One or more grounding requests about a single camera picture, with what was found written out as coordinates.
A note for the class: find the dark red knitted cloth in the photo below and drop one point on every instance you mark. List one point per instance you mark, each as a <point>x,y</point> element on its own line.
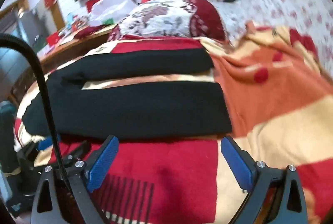
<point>87,30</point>

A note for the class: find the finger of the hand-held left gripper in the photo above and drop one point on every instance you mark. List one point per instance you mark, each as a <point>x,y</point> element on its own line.
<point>45,144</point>

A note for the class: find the wooden desk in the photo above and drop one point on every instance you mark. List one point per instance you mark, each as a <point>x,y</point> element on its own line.
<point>67,49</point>

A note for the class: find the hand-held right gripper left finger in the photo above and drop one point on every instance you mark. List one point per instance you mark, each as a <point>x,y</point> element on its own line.
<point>101,162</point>

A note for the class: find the red orange printed blanket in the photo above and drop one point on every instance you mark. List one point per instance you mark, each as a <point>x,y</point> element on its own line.
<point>182,174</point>

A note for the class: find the white plastic bag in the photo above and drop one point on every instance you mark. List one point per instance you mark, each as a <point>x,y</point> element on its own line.
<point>111,6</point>

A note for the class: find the red box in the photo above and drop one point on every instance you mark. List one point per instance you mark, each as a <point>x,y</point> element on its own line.
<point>54,38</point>

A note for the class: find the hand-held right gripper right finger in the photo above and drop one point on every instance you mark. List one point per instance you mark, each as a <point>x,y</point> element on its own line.
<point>235,162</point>

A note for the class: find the red white floral pillow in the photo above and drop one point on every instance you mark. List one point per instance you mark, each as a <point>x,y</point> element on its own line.
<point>161,18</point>

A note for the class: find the black pants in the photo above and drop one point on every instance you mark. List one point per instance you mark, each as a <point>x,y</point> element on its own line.
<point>130,109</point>

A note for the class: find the floral bed sheet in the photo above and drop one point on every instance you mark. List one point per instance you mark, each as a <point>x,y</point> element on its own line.
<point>286,0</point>

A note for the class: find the grey cabinet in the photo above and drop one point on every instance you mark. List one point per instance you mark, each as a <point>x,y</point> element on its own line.
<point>28,31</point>

